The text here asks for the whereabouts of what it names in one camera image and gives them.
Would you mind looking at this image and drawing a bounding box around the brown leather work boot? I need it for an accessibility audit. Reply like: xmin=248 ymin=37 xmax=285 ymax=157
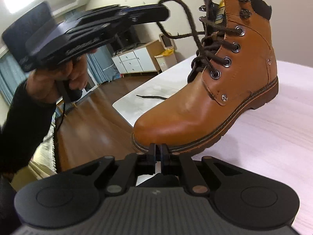
xmin=132 ymin=0 xmax=279 ymax=154

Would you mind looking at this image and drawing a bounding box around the left jacket sleeve forearm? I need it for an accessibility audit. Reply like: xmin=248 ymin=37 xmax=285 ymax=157
xmin=1 ymin=81 xmax=56 ymax=174

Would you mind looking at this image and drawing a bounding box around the person's left hand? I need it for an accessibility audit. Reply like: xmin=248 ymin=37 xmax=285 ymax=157
xmin=26 ymin=54 xmax=88 ymax=103

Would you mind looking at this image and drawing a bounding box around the black flat television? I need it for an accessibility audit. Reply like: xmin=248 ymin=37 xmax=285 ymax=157
xmin=112 ymin=26 xmax=140 ymax=52

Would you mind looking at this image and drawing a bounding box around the blue window curtain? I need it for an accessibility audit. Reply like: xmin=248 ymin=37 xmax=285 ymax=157
xmin=0 ymin=44 xmax=121 ymax=106

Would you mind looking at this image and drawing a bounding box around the white wooden tv cabinet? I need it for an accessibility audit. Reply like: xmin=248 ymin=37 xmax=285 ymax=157
xmin=112 ymin=40 xmax=164 ymax=75

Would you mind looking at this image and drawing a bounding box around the white yellow trash bin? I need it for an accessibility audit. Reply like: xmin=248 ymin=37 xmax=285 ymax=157
xmin=154 ymin=33 xmax=177 ymax=72

